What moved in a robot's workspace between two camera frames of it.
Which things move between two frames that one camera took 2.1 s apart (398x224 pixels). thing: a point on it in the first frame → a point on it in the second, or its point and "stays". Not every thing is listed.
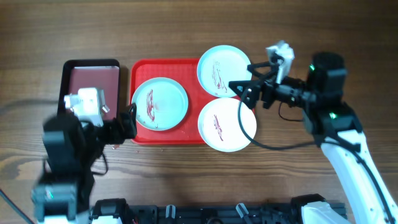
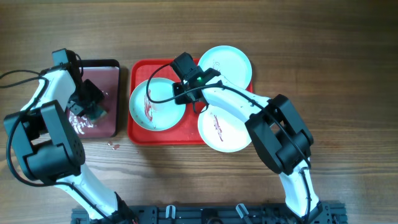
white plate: [161, 103] stays
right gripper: [255, 89] → [177, 87]
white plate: [219, 126] stays
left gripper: [120, 134] → [98, 96]
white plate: [221, 65] stays
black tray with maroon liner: [102, 74] stays
